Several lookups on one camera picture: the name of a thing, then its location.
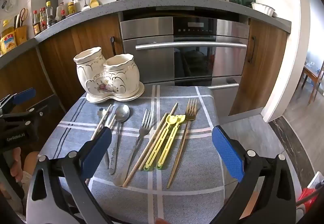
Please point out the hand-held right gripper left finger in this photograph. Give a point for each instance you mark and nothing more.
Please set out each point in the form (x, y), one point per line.
(97, 153)

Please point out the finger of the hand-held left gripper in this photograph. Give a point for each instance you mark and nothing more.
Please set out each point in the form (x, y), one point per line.
(41, 111)
(24, 95)

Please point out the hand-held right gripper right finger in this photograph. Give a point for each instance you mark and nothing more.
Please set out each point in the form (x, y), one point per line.
(227, 155)

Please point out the gold fork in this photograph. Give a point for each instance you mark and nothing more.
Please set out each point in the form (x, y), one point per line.
(191, 112)

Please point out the silver fork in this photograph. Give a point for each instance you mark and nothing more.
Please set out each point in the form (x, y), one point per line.
(146, 122)

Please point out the white floral ceramic utensil holder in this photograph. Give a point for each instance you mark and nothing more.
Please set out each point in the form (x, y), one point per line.
(108, 74)

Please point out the person's left hand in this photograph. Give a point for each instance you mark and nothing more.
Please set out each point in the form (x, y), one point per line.
(16, 165)

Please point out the person's right hand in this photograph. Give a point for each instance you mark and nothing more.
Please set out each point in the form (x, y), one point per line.
(162, 221)

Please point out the wooden corner cabinet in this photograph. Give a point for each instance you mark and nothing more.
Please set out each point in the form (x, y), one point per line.
(17, 77)

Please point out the yellow cooking oil bottle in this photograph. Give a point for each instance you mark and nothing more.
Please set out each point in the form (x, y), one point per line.
(7, 41)

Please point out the yellow knife block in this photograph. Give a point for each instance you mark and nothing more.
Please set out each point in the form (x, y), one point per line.
(20, 35)

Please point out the stainless steel drawer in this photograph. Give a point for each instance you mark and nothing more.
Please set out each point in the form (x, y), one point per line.
(225, 93)

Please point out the grey plaid cloth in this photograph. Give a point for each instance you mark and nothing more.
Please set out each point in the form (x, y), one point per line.
(177, 201)

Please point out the red-capped sauce bottle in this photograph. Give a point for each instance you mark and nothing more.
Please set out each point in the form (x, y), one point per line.
(43, 20)
(36, 25)

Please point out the kitchen scissors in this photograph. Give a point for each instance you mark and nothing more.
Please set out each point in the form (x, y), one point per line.
(23, 15)

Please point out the wooden cabinet door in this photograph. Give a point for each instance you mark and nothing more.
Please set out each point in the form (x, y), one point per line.
(268, 62)
(86, 41)

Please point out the yellow-capped clear bottle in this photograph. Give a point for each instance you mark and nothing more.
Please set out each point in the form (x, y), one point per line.
(49, 15)

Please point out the small dark red-capped bottle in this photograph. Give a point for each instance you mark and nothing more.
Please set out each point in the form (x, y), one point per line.
(63, 16)

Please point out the red packet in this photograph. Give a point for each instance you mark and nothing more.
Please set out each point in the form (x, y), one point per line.
(310, 193)

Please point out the white plastic jug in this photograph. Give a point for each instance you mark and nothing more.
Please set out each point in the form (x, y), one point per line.
(59, 10)

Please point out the white container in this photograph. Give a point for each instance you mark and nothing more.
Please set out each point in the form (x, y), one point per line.
(317, 181)

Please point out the yellow jar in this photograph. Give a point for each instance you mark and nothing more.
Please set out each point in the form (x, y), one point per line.
(71, 8)

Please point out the stainless steel built-in oven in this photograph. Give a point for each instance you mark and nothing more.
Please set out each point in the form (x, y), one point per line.
(146, 62)

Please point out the hanging yellow spoon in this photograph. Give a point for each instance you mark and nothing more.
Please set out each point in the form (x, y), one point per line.
(94, 2)

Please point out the wooden dining table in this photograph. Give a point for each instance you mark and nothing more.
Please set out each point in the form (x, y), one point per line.
(313, 74)

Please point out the white bowl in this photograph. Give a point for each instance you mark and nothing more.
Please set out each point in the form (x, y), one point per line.
(263, 8)

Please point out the grey speckled countertop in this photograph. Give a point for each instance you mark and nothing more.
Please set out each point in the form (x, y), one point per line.
(151, 2)

